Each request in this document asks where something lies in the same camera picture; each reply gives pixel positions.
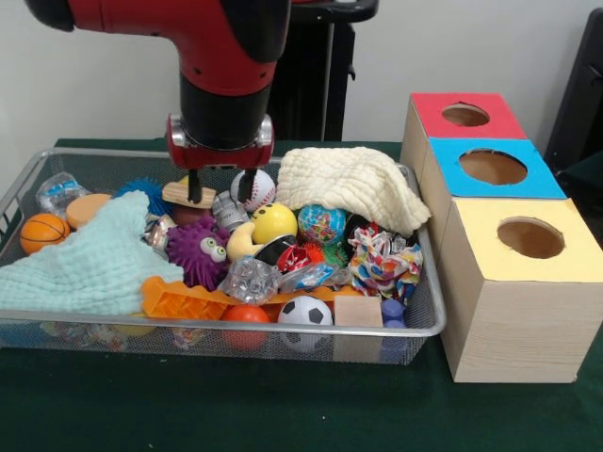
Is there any small orange basketball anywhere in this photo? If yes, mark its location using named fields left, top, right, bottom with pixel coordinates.
left=19, top=213, right=71, bottom=256

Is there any black upright stand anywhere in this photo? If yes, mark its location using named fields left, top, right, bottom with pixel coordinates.
left=545, top=8, right=603, bottom=175

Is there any white baseball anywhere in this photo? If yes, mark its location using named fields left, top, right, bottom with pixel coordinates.
left=230, top=169, right=277, bottom=213

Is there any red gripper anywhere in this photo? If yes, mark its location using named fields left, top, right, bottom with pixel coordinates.
left=166, top=114, right=275, bottom=204

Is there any blue globe ball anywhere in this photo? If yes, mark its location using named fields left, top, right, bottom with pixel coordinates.
left=296, top=203, right=348, bottom=247

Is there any cream muslin cloth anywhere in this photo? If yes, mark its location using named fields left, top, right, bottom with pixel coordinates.
left=274, top=146, right=432, bottom=235

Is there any orange plastic toy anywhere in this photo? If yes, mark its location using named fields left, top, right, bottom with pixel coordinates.
left=139, top=275, right=236, bottom=321

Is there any shallow mesh bin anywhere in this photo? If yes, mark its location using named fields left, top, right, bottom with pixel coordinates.
left=0, top=147, right=448, bottom=366

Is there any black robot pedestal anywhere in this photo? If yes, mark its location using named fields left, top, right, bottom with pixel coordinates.
left=266, top=0, right=381, bottom=141

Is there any dark green table cloth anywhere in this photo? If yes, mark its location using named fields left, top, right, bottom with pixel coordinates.
left=555, top=150, right=603, bottom=203
left=0, top=137, right=603, bottom=452

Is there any purple spiky monster toy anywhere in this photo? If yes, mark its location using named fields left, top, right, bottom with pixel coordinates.
left=165, top=215, right=232, bottom=292

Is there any yellow plush toy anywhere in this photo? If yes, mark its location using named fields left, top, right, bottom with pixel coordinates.
left=225, top=220, right=266, bottom=264

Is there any wooden box with three holes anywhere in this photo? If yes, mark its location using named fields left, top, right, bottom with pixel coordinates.
left=399, top=91, right=603, bottom=383

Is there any yellow ball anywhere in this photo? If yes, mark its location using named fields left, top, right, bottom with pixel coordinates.
left=250, top=202, right=299, bottom=246

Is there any mint muslin cloth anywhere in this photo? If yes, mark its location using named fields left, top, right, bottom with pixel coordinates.
left=0, top=191, right=185, bottom=316

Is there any silver robot toy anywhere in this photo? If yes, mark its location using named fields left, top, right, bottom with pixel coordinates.
left=210, top=190, right=251, bottom=234

